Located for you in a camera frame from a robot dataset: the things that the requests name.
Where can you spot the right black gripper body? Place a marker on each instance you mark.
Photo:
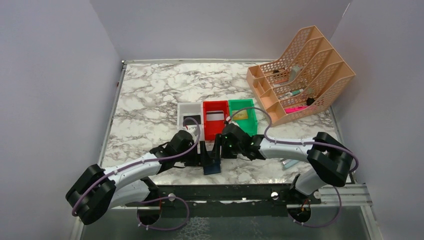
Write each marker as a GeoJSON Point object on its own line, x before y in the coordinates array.
{"type": "Point", "coordinates": [226, 151]}

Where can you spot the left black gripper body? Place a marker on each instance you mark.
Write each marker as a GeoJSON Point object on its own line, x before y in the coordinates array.
{"type": "Point", "coordinates": [194, 157]}

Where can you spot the green plastic bin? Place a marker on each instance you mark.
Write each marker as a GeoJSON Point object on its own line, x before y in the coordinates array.
{"type": "Point", "coordinates": [249, 126]}

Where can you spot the red plastic bin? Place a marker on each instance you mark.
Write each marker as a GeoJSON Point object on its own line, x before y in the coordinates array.
{"type": "Point", "coordinates": [211, 128]}

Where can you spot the white plastic bin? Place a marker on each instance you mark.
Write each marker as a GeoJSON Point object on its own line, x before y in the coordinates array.
{"type": "Point", "coordinates": [190, 108]}

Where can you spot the peach desk organizer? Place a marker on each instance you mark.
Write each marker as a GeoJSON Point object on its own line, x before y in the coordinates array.
{"type": "Point", "coordinates": [324, 77]}

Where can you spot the navy blue card holder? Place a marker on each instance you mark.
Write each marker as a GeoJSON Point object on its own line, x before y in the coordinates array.
{"type": "Point", "coordinates": [212, 169]}

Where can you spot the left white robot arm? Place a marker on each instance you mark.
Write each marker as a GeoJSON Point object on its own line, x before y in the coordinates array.
{"type": "Point", "coordinates": [99, 189]}

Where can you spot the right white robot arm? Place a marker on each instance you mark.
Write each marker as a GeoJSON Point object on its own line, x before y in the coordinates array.
{"type": "Point", "coordinates": [330, 161]}

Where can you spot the gold card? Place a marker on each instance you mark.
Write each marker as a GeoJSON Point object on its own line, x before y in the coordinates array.
{"type": "Point", "coordinates": [241, 115]}

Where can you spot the white grey card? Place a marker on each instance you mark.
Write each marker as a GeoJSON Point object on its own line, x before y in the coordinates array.
{"type": "Point", "coordinates": [215, 116]}

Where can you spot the black card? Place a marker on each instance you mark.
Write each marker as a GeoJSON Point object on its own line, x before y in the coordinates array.
{"type": "Point", "coordinates": [192, 120]}

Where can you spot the pink highlighter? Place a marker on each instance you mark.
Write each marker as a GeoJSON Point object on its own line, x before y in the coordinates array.
{"type": "Point", "coordinates": [294, 109]}

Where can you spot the green capped marker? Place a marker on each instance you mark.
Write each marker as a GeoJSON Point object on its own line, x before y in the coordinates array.
{"type": "Point", "coordinates": [291, 94]}

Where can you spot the black binder clip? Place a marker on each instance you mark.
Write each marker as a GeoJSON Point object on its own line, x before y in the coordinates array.
{"type": "Point", "coordinates": [310, 101]}

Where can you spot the grey eraser block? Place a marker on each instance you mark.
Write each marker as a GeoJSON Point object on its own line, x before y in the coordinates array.
{"type": "Point", "coordinates": [294, 71]}

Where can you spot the black front rail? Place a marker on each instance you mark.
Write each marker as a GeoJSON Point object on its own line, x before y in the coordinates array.
{"type": "Point", "coordinates": [223, 200]}

